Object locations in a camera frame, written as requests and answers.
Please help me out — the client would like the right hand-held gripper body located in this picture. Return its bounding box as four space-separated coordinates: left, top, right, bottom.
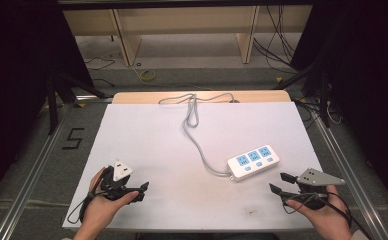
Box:
281 167 347 211

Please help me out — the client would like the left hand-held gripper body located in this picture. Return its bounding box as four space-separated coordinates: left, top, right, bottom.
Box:
100 160 140 202

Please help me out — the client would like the person's left hand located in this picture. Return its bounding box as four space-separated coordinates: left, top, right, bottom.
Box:
79 166 140 235

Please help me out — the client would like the person's right hand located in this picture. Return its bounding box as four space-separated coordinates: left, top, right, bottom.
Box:
285 184 354 240

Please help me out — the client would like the white power strip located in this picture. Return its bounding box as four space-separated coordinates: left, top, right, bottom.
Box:
226 144 281 183

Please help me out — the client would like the white table board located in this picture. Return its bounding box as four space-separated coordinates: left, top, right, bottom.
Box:
61 101 324 232

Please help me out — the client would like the black tripod stand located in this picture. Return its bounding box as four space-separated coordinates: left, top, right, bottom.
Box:
45 70 114 136
274 61 332 129

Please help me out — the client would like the wooden table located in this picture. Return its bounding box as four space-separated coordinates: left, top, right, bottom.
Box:
111 90 292 105

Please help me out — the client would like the black curtain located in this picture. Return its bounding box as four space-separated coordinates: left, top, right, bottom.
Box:
0 0 95 209
290 0 388 216

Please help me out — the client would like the yellow tape roll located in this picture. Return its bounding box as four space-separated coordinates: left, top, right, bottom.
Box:
139 68 157 83

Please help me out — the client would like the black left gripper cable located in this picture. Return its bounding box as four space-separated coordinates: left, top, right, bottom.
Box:
66 166 111 225

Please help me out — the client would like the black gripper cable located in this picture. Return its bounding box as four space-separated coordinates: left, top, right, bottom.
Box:
281 191 374 240
66 166 111 225

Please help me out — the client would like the aluminium floor rail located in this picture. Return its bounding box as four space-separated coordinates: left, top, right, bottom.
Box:
309 108 388 240
0 102 75 240

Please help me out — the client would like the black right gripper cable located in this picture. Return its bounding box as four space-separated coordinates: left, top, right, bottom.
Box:
281 191 374 240

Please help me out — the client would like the grey power strip cable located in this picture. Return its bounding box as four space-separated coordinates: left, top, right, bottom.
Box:
157 92 237 178

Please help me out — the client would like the white floor cable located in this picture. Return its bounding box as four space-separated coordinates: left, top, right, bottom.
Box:
129 62 214 92

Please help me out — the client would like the black floor cable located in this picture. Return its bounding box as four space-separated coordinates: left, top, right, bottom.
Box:
84 55 117 72

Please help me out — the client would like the bundle of black cables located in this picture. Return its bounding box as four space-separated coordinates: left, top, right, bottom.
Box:
252 4 298 75

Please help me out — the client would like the wooden desk frame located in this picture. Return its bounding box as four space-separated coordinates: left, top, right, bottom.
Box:
62 4 314 67

